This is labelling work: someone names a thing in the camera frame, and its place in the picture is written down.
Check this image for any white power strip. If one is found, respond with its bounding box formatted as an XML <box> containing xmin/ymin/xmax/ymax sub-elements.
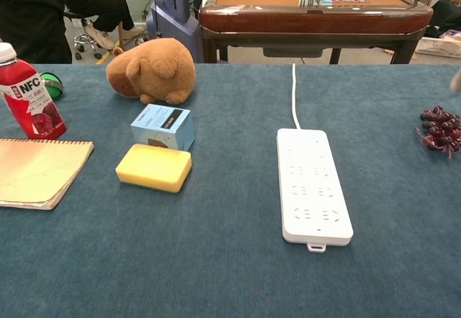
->
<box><xmin>276</xmin><ymin>127</ymin><xmax>354</xmax><ymax>253</ymax></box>

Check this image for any white plastic basket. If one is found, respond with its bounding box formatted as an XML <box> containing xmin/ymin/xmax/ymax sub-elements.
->
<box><xmin>413</xmin><ymin>36</ymin><xmax>461</xmax><ymax>58</ymax></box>

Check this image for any dark red grape bunch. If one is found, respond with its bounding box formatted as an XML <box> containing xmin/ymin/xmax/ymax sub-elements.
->
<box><xmin>414</xmin><ymin>105</ymin><xmax>461</xmax><ymax>161</ymax></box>

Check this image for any black bag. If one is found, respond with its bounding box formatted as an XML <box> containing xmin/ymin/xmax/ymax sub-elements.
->
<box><xmin>428</xmin><ymin>0</ymin><xmax>461</xmax><ymax>40</ymax></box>

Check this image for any brown mahjong table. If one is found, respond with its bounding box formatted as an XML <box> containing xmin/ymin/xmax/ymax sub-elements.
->
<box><xmin>197</xmin><ymin>0</ymin><xmax>434</xmax><ymax>66</ymax></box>

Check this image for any light blue carton box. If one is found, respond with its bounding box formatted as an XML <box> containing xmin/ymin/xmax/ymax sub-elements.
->
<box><xmin>130</xmin><ymin>103</ymin><xmax>196</xmax><ymax>152</ymax></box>

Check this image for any brown capybara plush toy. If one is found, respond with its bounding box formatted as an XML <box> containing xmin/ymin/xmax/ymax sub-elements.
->
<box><xmin>105</xmin><ymin>37</ymin><xmax>197</xmax><ymax>105</ymax></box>

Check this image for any blue tablecloth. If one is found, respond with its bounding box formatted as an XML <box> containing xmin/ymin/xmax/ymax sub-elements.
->
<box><xmin>0</xmin><ymin>62</ymin><xmax>461</xmax><ymax>318</ymax></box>

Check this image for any yellow sponge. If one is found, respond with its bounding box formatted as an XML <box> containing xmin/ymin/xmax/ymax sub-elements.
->
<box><xmin>115</xmin><ymin>143</ymin><xmax>193</xmax><ymax>194</ymax></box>

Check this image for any seated person in black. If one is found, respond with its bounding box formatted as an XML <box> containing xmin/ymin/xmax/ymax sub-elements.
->
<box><xmin>62</xmin><ymin>0</ymin><xmax>147</xmax><ymax>51</ymax></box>

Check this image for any black swivel stool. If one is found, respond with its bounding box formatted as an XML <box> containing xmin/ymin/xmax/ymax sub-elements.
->
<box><xmin>63</xmin><ymin>9</ymin><xmax>104</xmax><ymax>61</ymax></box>

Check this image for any green black ball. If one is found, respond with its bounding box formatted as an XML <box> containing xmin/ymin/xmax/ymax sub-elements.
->
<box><xmin>40</xmin><ymin>71</ymin><xmax>65</xmax><ymax>100</ymax></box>

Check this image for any red NFC juice bottle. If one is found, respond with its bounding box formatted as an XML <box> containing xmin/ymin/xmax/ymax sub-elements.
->
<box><xmin>0</xmin><ymin>42</ymin><xmax>68</xmax><ymax>141</ymax></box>

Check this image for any standing person in black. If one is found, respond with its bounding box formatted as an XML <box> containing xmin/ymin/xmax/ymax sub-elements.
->
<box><xmin>0</xmin><ymin>0</ymin><xmax>73</xmax><ymax>65</ymax></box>

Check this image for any spiral notebook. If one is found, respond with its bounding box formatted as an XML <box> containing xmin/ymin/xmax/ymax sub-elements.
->
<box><xmin>0</xmin><ymin>137</ymin><xmax>95</xmax><ymax>211</ymax></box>

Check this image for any white cable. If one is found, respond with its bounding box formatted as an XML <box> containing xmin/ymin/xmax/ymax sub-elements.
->
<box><xmin>290</xmin><ymin>62</ymin><xmax>303</xmax><ymax>131</ymax></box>

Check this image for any blue machine pedestal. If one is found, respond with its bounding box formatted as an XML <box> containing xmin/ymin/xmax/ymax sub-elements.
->
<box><xmin>145</xmin><ymin>0</ymin><xmax>205</xmax><ymax>63</ymax></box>

